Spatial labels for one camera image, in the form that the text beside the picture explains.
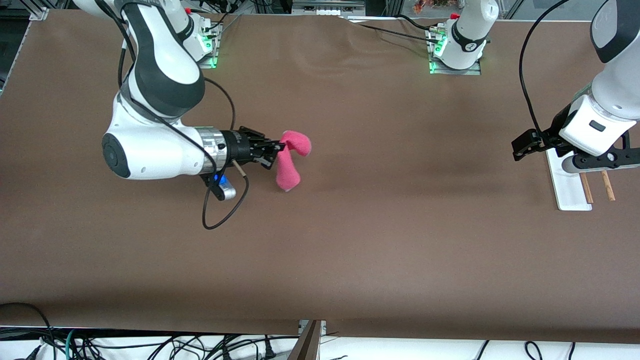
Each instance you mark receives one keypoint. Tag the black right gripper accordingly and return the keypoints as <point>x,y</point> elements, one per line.
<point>238,146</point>

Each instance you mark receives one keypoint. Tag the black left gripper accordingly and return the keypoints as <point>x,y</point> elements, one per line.
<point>554,131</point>

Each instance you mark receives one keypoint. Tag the pink and gray towel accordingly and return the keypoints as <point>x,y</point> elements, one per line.
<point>287,170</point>

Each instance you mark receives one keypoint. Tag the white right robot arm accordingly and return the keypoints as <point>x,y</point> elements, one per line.
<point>155,70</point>

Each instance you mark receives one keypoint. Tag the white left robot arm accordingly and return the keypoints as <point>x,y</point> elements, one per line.
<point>612,85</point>

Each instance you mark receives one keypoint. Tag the white rack base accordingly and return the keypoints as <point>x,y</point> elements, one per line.
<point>567,192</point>

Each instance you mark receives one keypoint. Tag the white power strip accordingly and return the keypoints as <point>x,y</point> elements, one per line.
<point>327,6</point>

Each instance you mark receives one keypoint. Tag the orange red cluttered object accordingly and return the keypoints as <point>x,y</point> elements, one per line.
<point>432,5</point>

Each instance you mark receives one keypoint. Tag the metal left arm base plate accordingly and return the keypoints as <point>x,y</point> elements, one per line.
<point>475,71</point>

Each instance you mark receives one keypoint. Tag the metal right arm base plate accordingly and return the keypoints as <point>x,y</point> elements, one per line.
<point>207,60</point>

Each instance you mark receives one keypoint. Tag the metal table leg bracket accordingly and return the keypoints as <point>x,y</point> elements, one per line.
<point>307,342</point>

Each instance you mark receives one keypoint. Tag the aluminium corner bracket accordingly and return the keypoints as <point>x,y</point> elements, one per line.
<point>39,13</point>

